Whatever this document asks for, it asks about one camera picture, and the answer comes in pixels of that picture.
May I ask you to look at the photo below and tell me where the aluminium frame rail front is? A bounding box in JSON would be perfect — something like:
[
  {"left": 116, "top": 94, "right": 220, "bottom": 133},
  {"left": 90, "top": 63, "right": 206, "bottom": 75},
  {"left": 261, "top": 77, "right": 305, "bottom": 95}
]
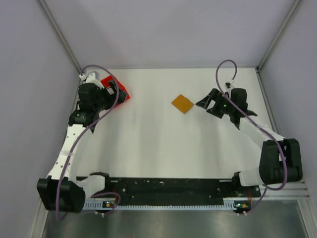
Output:
[{"left": 264, "top": 180, "right": 310, "bottom": 200}]

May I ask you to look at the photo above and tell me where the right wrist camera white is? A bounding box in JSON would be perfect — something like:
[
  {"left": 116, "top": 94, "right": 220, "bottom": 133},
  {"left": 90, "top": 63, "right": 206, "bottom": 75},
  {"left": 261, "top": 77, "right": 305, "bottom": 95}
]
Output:
[{"left": 225, "top": 79, "right": 234, "bottom": 94}]

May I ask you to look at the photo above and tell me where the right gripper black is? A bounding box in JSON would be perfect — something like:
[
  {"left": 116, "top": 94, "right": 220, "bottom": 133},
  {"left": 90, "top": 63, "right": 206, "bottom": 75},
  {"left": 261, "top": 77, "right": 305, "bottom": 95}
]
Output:
[{"left": 196, "top": 88, "right": 235, "bottom": 119}]

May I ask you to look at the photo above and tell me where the grey slotted cable duct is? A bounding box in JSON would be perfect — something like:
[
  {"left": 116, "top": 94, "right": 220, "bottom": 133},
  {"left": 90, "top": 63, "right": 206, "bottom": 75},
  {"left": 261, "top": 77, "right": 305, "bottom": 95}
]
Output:
[{"left": 83, "top": 200, "right": 249, "bottom": 211}]

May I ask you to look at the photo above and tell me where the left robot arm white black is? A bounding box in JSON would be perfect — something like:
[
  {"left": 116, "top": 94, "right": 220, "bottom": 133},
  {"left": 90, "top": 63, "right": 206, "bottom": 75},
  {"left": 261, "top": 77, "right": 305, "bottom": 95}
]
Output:
[{"left": 37, "top": 76, "right": 128, "bottom": 213}]

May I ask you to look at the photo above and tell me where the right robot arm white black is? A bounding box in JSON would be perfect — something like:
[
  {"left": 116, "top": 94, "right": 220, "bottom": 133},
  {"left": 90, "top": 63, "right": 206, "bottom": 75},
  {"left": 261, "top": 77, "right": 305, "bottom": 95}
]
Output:
[{"left": 196, "top": 88, "right": 303, "bottom": 196}]

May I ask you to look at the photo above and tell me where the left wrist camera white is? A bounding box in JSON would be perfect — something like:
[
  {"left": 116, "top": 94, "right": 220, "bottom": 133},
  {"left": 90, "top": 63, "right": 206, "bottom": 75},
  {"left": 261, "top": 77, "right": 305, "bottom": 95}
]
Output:
[{"left": 79, "top": 71, "right": 104, "bottom": 88}]

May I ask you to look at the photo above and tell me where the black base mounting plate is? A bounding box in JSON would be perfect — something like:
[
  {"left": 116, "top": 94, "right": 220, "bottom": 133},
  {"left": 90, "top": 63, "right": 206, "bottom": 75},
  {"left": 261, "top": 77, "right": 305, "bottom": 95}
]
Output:
[{"left": 76, "top": 176, "right": 262, "bottom": 206}]

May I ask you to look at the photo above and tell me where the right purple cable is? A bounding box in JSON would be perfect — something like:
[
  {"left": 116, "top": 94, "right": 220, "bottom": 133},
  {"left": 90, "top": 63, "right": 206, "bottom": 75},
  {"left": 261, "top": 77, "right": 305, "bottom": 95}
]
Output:
[{"left": 215, "top": 59, "right": 289, "bottom": 214}]

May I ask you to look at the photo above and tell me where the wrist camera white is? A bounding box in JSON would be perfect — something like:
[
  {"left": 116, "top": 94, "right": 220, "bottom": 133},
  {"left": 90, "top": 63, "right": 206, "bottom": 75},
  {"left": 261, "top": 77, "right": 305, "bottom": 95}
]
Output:
[
  {"left": 79, "top": 71, "right": 104, "bottom": 88},
  {"left": 225, "top": 79, "right": 234, "bottom": 94}
]

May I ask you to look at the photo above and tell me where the red plastic card bin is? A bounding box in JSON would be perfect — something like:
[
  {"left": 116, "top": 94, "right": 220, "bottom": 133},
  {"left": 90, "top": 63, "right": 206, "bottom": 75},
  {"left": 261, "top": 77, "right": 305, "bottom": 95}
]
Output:
[{"left": 101, "top": 76, "right": 130, "bottom": 109}]

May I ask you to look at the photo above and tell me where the yellow leather card holder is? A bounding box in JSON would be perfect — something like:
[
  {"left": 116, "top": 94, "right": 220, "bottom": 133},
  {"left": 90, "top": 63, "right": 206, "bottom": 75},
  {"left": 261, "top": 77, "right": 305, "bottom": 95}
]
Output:
[{"left": 171, "top": 95, "right": 194, "bottom": 114}]

